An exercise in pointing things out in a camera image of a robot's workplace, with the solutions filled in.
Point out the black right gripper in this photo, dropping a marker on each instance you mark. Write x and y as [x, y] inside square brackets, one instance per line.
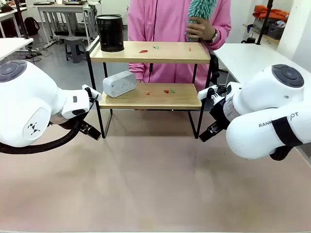
[219, 112]

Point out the teal chenille duster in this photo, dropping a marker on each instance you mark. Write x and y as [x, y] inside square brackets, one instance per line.
[202, 9]

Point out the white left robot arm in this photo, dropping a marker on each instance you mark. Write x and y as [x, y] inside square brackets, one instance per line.
[24, 97]

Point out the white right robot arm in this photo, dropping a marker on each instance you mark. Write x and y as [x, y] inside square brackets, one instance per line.
[267, 97]

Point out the pink sleeved left forearm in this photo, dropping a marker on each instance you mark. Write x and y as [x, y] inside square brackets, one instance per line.
[223, 34]

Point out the person left hand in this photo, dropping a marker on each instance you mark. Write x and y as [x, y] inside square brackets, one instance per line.
[205, 29]

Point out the white speaker box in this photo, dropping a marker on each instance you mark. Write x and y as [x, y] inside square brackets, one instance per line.
[119, 83]

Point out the grey plastic stool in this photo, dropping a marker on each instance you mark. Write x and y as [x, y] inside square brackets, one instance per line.
[74, 48]

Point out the white long table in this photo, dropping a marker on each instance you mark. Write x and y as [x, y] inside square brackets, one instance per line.
[255, 60]

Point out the silver wrist watch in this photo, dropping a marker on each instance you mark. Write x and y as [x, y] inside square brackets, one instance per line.
[214, 36]

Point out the black mesh bin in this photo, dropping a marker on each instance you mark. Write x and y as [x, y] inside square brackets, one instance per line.
[110, 32]

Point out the white side table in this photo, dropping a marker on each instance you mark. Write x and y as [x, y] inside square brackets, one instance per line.
[12, 47]

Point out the white framed work table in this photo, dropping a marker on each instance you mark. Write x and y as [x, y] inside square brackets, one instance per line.
[63, 14]

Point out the black backpack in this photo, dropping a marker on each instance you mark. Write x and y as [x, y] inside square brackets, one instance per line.
[31, 26]

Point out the pink hoodie torso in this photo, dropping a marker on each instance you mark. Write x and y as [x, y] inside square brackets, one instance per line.
[160, 21]

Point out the grey storage crate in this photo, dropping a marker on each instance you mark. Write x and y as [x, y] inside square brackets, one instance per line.
[275, 30]

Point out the black stand pole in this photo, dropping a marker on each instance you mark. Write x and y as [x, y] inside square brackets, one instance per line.
[22, 19]
[264, 21]

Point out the orange cloth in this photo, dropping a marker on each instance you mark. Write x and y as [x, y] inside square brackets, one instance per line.
[272, 12]

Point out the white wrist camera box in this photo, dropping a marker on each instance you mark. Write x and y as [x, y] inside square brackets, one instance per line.
[90, 90]
[205, 92]

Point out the black frame wooden shelf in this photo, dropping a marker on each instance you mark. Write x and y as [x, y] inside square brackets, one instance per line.
[150, 54]

